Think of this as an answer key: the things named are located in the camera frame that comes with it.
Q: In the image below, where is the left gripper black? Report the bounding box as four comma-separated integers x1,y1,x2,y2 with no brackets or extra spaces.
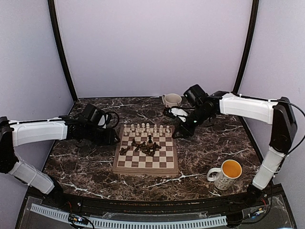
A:
84,125,120,146

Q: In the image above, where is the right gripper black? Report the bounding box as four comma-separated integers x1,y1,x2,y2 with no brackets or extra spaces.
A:
172,106,213,139

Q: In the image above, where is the wooden chess board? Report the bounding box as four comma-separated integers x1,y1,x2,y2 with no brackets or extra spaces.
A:
112,123,179,176

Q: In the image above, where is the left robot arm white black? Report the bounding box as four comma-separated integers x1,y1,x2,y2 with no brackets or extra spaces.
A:
0,104,120,208

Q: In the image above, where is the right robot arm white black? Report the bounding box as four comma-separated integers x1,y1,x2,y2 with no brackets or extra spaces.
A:
168,84,297,207

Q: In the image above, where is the white chess pieces row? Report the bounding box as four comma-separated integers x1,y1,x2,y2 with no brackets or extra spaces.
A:
121,123,174,137

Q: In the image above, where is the pile of dark chess pieces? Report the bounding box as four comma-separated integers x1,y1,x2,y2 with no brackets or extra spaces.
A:
119,135,162,156

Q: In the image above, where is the seashell pattern mug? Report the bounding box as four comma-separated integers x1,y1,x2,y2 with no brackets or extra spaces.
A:
162,94,182,108

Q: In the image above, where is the white mug yellow inside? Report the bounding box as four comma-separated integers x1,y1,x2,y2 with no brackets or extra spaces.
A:
207,159,243,191

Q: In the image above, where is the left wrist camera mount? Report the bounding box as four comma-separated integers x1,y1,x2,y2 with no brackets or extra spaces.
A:
98,114,107,128

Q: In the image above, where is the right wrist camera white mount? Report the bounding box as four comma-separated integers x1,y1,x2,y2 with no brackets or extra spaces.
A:
163,107,188,122

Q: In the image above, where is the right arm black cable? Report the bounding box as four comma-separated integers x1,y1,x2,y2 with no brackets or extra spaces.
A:
274,100,304,158

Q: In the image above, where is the white cable duct strip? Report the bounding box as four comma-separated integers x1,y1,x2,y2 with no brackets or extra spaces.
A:
30,204,227,229

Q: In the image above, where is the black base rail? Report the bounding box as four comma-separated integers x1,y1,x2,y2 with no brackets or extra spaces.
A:
23,183,286,215

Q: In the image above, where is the right black frame post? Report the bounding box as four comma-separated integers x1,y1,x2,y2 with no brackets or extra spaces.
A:
233,0,259,93

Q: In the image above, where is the black frame post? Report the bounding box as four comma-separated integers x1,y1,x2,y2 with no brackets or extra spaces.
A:
47,0,78,103
233,0,259,93

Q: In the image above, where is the left black frame post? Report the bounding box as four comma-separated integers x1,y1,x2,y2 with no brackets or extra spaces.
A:
47,0,78,103

